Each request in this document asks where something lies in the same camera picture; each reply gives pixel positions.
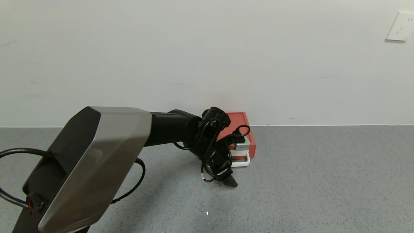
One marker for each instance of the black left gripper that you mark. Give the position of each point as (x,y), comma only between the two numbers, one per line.
(227,180)

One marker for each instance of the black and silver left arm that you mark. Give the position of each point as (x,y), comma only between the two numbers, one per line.
(97,155)

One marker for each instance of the red drawer cabinet casing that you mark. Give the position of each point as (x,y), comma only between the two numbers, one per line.
(239,119)

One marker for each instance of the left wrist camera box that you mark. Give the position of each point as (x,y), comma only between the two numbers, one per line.
(242,144)

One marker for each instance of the white wall socket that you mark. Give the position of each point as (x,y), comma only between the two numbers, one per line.
(400,26)

